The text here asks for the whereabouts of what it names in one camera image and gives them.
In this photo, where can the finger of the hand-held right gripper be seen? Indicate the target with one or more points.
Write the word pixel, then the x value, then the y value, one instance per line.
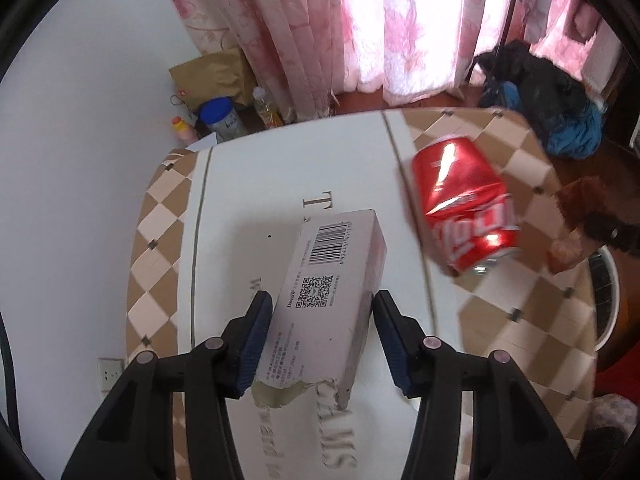
pixel 612 232

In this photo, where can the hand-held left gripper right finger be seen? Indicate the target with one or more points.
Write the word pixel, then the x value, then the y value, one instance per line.
pixel 395 345

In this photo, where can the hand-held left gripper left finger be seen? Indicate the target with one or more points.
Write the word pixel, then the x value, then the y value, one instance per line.
pixel 252 345

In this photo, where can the brown wrapper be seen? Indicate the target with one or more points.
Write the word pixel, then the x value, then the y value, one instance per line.
pixel 580 200

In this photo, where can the white rimmed trash bin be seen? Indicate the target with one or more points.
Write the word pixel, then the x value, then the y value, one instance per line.
pixel 606 300

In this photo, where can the torn white cardboard box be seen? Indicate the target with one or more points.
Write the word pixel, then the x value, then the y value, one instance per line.
pixel 330 290

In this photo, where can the blue garment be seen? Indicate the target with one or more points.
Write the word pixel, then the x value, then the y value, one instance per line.
pixel 575 135

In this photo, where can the dented red soda can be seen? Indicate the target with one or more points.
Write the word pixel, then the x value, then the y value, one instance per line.
pixel 465 205

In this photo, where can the black garment pile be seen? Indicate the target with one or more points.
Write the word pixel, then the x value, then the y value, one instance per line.
pixel 540 85

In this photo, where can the white fluffy cloth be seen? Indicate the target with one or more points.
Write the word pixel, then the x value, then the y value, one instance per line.
pixel 617 410

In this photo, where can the white paper box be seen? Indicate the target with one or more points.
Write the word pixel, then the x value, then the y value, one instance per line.
pixel 205 142

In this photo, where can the orange capped bottle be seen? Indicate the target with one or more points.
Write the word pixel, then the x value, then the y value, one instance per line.
pixel 184 131

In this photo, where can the blue lidded tin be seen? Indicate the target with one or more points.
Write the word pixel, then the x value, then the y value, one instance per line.
pixel 222 120

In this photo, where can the clear plastic bottle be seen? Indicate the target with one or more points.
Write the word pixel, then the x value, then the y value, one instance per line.
pixel 267 110

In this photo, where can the small light garment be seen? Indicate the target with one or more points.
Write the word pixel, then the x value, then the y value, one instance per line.
pixel 537 5

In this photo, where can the black metal clothes rack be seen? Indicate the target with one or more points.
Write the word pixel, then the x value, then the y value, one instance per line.
pixel 500 15

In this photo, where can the brown paper bag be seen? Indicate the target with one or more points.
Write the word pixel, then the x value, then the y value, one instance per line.
pixel 215 77

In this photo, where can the pink floral curtain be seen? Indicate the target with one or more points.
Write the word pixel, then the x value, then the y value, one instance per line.
pixel 390 25

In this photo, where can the white wall socket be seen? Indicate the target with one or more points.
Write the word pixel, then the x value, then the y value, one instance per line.
pixel 110 374

